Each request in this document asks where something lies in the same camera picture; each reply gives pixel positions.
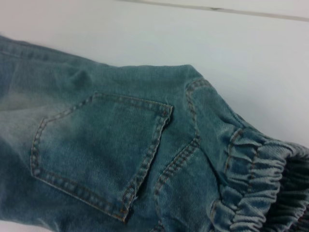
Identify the blue denim shorts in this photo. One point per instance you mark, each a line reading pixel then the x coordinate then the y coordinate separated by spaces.
pixel 108 149

